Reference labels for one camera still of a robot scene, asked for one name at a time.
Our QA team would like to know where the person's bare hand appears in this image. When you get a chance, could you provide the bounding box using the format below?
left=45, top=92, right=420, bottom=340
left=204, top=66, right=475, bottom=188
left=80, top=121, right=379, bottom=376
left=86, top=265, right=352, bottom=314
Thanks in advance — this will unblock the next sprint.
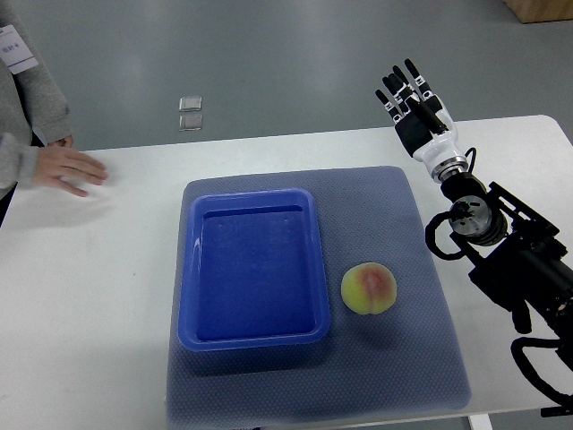
left=32, top=146, right=108, bottom=198

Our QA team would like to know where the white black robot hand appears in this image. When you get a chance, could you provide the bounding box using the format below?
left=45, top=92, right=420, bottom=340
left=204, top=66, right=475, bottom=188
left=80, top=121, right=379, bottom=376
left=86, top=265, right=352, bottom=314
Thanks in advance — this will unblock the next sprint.
left=375, top=58, right=469, bottom=183

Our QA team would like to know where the yellow red peach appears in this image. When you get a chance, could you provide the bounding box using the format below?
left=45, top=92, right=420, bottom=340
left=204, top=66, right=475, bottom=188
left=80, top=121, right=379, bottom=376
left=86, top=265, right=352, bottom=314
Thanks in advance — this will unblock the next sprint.
left=340, top=262, right=398, bottom=315

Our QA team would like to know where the grey sweater forearm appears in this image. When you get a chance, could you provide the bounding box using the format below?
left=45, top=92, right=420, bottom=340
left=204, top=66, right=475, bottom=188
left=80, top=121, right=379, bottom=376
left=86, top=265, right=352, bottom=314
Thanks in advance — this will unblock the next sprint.
left=1, top=133, right=39, bottom=189

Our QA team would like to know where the upper floor metal plate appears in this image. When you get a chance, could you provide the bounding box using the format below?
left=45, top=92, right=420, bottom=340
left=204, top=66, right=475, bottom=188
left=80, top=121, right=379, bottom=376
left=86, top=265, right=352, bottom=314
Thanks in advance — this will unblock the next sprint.
left=179, top=95, right=202, bottom=112

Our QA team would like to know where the grey sweater torso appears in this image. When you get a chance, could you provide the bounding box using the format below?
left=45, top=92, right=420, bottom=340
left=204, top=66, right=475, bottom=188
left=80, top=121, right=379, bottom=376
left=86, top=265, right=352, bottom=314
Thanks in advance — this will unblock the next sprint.
left=0, top=0, right=73, bottom=201

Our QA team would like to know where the white name badge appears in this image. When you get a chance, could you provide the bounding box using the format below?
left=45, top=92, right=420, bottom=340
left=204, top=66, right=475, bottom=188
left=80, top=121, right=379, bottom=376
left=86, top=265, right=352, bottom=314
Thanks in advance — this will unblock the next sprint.
left=0, top=24, right=38, bottom=75

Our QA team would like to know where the wooden box corner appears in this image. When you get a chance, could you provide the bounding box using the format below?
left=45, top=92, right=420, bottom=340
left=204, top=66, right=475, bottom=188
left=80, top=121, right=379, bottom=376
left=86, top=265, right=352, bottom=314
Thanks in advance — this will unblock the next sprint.
left=507, top=0, right=572, bottom=23

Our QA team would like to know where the blue plastic tray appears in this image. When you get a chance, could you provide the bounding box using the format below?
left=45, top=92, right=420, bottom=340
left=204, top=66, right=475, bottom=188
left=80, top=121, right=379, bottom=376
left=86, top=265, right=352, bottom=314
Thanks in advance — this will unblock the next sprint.
left=177, top=188, right=330, bottom=353

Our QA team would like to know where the blue grey textured mat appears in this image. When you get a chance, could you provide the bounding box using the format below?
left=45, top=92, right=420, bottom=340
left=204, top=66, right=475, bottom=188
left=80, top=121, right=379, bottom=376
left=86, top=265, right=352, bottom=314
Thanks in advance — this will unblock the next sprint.
left=167, top=167, right=471, bottom=429

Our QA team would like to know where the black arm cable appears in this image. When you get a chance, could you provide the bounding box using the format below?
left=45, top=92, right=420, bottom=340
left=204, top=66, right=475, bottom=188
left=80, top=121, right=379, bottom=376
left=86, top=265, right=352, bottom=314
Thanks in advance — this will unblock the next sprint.
left=510, top=336, right=573, bottom=404

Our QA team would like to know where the white table leg bracket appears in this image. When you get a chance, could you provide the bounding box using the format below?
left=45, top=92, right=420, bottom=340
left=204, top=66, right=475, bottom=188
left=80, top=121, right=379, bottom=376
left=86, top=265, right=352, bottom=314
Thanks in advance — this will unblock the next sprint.
left=467, top=414, right=493, bottom=430

